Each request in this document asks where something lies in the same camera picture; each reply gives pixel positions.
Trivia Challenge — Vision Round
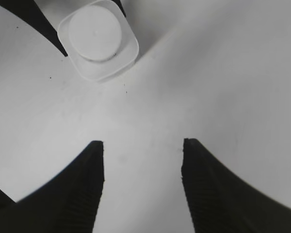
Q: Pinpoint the white bottle cap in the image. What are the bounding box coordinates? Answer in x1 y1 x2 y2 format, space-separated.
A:
68 5 123 62

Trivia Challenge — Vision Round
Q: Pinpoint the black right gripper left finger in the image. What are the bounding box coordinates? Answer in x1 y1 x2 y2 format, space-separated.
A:
0 141 104 233

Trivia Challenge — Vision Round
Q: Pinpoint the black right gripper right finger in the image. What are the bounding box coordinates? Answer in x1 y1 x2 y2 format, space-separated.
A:
181 138 291 233

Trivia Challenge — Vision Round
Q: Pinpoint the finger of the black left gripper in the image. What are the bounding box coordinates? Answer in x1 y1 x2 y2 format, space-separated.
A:
114 0 126 17
0 0 68 57

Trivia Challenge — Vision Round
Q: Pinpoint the white yili yogurt bottle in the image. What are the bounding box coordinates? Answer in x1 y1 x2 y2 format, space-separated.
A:
57 0 139 81

